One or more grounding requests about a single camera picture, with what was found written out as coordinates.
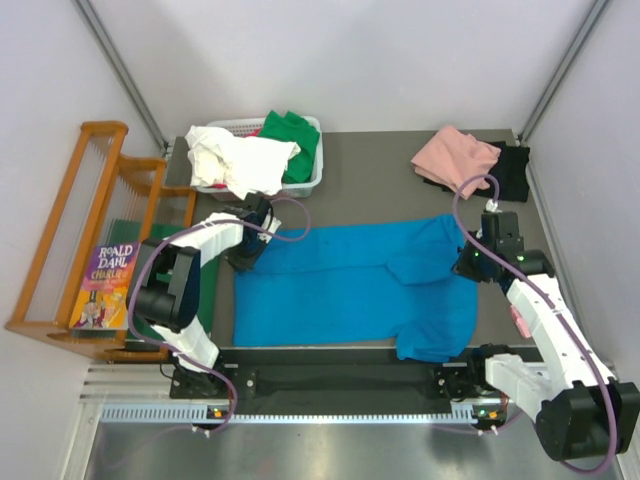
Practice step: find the white t-shirt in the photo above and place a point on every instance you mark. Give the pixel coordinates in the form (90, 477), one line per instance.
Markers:
(248, 165)

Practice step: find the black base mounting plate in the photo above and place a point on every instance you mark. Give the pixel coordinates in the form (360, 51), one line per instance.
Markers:
(302, 384)

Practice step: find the black folded t-shirt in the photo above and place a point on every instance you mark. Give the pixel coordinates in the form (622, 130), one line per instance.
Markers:
(509, 172)

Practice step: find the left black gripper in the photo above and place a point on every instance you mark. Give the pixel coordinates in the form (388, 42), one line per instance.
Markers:
(242, 252)

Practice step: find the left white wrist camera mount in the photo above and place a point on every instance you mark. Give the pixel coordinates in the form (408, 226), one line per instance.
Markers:
(270, 226)

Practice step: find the wooden book rack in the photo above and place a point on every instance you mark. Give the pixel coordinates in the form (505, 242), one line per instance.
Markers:
(101, 187)

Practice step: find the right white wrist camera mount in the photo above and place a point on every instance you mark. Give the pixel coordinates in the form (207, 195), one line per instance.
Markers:
(492, 206)

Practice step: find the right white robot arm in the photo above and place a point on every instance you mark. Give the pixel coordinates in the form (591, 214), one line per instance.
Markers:
(579, 408)

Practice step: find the blue t-shirt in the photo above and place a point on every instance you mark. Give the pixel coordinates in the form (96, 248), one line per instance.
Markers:
(347, 284)

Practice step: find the Roald Dahl book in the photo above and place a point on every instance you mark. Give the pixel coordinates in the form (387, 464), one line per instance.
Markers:
(101, 300)

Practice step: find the white plastic laundry basket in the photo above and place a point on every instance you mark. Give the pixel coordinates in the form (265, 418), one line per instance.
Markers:
(304, 171)

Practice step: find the left aluminium frame post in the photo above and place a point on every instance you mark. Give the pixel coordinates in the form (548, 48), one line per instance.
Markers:
(107, 46)

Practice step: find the aluminium frame post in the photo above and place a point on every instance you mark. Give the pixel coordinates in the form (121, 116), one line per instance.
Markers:
(107, 46)
(595, 13)

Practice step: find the right aluminium frame post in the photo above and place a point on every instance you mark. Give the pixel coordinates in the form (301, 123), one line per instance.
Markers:
(595, 13)

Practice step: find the pink folded t-shirt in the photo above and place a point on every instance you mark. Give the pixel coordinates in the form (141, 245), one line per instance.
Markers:
(451, 157)

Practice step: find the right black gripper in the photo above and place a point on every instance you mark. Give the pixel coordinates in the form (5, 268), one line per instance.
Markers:
(462, 268)

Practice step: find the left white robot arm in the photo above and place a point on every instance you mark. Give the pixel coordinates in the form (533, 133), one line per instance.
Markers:
(164, 295)

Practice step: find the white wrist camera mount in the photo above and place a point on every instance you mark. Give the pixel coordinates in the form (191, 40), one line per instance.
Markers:
(492, 206)
(270, 226)

